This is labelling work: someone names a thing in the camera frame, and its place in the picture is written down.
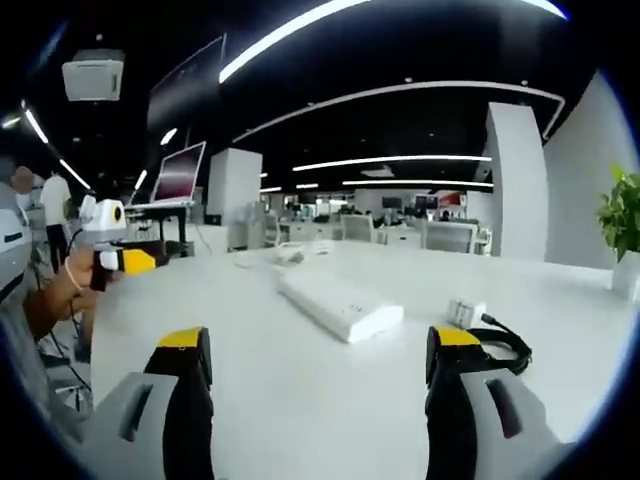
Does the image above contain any black charger cable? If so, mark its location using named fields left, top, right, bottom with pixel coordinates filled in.
left=467, top=312, right=534, bottom=377

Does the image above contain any white charger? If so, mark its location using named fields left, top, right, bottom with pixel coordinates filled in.
left=446, top=298, right=490, bottom=330

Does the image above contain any green potted plant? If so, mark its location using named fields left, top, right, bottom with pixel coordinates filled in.
left=594, top=164, right=640, bottom=262

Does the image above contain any dark hanging ceiling panel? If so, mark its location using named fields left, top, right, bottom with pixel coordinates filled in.
left=148, top=33, right=228, bottom=132

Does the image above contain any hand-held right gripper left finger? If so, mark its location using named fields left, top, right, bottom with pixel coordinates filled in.
left=74, top=327, right=216, bottom=480

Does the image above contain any white power strip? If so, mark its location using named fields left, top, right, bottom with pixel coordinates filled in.
left=276, top=271, right=405, bottom=345

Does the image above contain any white chest-worn device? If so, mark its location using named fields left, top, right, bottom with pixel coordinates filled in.
left=0, top=193, right=32, bottom=297

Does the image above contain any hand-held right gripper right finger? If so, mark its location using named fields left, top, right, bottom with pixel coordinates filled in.
left=424, top=324, right=577, bottom=480

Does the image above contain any white office chair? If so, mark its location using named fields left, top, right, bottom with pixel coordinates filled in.
left=341, top=214, right=377, bottom=244
left=423, top=220, right=480, bottom=255

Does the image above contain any white desk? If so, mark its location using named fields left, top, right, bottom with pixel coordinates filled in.
left=88, top=238, right=634, bottom=480

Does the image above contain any ceiling air conditioner unit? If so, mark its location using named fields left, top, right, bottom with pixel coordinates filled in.
left=61, top=48, right=127, bottom=103

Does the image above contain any black-legged standing desk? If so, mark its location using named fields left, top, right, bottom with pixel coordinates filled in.
left=123, top=202, right=197, bottom=260

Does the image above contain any open silver laptop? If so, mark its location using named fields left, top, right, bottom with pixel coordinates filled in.
left=130, top=140, right=208, bottom=209

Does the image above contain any white plant pot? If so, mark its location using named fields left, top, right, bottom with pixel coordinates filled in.
left=610, top=249, right=640, bottom=302

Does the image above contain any white wristband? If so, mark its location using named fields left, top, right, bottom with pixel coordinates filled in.
left=63, top=256, right=84, bottom=294

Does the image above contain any person's left hand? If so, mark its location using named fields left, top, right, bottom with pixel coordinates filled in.
left=64, top=249, right=112, bottom=322

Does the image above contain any white power strip cable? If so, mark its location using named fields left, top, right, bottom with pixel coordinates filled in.
left=233, top=243, right=334, bottom=276

